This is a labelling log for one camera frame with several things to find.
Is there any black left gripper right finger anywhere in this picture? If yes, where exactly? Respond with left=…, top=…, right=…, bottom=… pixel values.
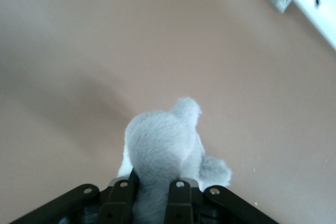
left=165, top=178, right=279, bottom=224

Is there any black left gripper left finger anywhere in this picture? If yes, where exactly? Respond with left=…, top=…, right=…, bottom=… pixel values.
left=14, top=176, right=137, bottom=224

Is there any gray plush toy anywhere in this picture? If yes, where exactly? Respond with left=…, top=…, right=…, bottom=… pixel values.
left=117, top=97, right=233, bottom=224

